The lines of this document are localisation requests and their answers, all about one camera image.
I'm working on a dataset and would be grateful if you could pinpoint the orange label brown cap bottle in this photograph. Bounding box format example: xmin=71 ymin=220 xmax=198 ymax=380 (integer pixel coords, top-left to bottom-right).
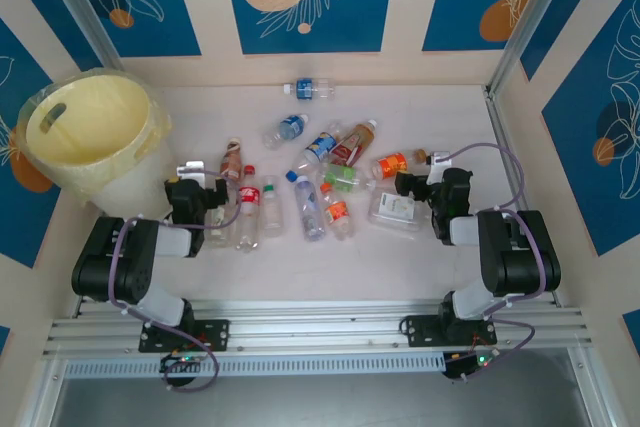
xmin=373 ymin=147 xmax=430 ymax=181

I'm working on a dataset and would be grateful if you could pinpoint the square clear white label bottle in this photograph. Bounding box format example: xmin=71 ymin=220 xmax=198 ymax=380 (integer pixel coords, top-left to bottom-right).
xmin=367 ymin=189 xmax=422 ymax=234

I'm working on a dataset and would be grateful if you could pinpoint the red cap cola bottle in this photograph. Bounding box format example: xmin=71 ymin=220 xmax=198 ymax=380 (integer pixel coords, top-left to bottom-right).
xmin=234 ymin=163 xmax=262 ymax=254

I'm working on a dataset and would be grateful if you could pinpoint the clear orange print bottle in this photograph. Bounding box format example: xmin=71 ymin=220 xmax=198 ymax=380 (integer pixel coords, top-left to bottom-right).
xmin=203 ymin=204 xmax=236 ymax=250

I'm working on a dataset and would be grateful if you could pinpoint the clear green ring bottle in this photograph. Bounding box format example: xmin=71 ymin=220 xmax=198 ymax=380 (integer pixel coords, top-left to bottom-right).
xmin=260 ymin=174 xmax=285 ymax=239

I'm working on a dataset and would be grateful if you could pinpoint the green label clear bottle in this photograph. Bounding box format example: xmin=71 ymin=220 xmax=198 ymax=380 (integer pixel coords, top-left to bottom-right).
xmin=319 ymin=161 xmax=377 ymax=197

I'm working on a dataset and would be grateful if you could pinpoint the orange cap small bottle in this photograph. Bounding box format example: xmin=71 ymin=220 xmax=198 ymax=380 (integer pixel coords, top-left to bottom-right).
xmin=319 ymin=181 xmax=355 ymax=242

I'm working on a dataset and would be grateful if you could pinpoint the clear grey label bottle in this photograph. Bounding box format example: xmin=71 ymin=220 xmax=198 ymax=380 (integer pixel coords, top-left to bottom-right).
xmin=293 ymin=175 xmax=327 ymax=243

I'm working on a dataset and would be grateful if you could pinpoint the blue yellow label bottle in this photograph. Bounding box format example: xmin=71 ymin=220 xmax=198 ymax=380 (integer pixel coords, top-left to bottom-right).
xmin=285 ymin=120 xmax=347 ymax=183

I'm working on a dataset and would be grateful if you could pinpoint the cream plastic bin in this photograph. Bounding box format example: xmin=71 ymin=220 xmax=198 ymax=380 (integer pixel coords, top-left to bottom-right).
xmin=24 ymin=74 xmax=174 ymax=218

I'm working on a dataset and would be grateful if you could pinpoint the clear plastic bin liner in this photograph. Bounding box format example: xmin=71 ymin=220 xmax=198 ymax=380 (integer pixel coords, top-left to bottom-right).
xmin=10 ymin=66 xmax=174 ymax=206

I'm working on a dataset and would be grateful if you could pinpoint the red label tea bottle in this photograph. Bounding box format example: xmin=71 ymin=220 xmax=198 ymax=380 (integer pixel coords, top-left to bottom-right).
xmin=328 ymin=118 xmax=379 ymax=169

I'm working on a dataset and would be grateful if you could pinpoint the blue label water bottle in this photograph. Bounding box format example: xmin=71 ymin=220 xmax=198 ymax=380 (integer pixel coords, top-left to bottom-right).
xmin=263 ymin=113 xmax=310 ymax=151
xmin=283 ymin=77 xmax=337 ymax=101

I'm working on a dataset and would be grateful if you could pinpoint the small circuit board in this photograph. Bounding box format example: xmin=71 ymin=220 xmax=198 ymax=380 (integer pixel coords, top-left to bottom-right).
xmin=159 ymin=351 xmax=207 ymax=374
xmin=443 ymin=350 xmax=497 ymax=381

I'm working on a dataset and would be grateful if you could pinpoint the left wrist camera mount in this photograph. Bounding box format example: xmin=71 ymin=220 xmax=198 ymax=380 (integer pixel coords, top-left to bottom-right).
xmin=167 ymin=160 xmax=207 ymax=186

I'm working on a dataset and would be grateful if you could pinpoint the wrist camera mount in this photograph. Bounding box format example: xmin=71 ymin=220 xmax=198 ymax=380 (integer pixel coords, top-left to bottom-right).
xmin=167 ymin=160 xmax=207 ymax=186
xmin=426 ymin=150 xmax=452 ymax=186

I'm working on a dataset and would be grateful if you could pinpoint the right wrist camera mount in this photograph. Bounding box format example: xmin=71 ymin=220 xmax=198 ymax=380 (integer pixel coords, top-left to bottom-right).
xmin=426 ymin=150 xmax=452 ymax=186

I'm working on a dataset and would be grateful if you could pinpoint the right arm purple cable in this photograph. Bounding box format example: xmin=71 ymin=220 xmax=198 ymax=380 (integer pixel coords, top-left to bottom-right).
xmin=434 ymin=141 xmax=546 ymax=383

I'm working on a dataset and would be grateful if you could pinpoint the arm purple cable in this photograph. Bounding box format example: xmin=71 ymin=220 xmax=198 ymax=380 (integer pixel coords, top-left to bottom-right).
xmin=107 ymin=169 xmax=243 ymax=393
xmin=434 ymin=141 xmax=546 ymax=383

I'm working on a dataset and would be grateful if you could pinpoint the aluminium side rail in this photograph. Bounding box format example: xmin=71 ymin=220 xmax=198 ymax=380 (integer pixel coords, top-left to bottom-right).
xmin=483 ymin=86 xmax=564 ymax=308

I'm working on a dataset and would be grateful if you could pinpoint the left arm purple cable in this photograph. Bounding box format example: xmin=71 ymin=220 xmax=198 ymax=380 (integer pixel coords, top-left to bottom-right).
xmin=107 ymin=169 xmax=243 ymax=393

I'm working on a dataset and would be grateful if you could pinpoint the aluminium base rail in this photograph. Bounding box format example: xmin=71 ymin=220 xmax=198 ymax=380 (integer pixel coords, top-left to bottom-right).
xmin=42 ymin=296 xmax=599 ymax=363

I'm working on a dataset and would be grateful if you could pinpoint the white slotted cable duct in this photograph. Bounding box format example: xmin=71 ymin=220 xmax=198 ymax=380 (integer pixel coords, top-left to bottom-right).
xmin=62 ymin=351 xmax=446 ymax=381

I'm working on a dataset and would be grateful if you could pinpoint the aluminium corner post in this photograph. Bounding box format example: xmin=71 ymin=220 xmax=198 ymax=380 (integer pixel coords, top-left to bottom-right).
xmin=37 ymin=0 xmax=125 ymax=74
xmin=487 ymin=0 xmax=574 ymax=98

